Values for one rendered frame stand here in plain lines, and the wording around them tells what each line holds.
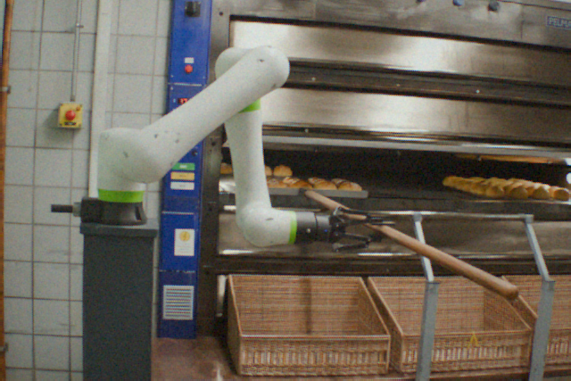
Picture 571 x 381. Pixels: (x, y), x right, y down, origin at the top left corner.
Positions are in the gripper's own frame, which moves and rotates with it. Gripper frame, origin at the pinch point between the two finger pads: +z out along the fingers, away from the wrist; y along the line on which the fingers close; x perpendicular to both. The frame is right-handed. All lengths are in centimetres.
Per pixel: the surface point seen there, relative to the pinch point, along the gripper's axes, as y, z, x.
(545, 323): 40, 83, -38
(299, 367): 58, -8, -51
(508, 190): -2, 107, -122
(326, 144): -20, 5, -85
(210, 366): 62, -39, -63
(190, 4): -71, -50, -96
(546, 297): 30, 82, -38
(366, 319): 48, 25, -80
